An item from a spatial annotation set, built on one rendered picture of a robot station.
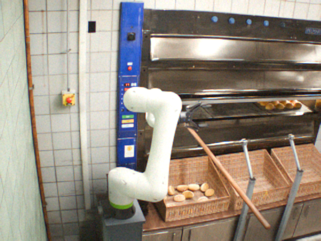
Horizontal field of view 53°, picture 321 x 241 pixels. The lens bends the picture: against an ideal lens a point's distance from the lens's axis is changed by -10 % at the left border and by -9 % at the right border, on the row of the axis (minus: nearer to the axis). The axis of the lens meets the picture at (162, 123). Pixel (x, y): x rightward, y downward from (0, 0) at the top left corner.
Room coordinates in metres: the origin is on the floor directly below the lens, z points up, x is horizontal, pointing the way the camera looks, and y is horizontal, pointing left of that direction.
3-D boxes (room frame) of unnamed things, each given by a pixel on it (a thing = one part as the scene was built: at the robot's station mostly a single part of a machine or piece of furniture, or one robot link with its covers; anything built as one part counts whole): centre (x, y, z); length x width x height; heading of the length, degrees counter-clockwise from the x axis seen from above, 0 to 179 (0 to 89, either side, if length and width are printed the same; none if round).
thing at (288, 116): (2.82, -0.72, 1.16); 1.80 x 0.06 x 0.04; 108
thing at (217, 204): (2.37, -0.25, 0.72); 0.56 x 0.49 x 0.28; 110
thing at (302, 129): (2.80, -0.72, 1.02); 1.79 x 0.11 x 0.19; 108
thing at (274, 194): (2.55, -0.83, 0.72); 0.56 x 0.49 x 0.28; 110
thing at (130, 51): (3.35, 0.57, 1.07); 1.93 x 0.16 x 2.15; 18
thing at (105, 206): (1.39, 0.23, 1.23); 0.26 x 0.15 x 0.06; 109
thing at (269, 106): (3.40, -1.13, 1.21); 0.61 x 0.48 x 0.06; 18
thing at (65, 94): (2.28, 0.69, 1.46); 0.10 x 0.07 x 0.10; 108
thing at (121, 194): (1.41, 0.16, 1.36); 0.16 x 0.13 x 0.19; 78
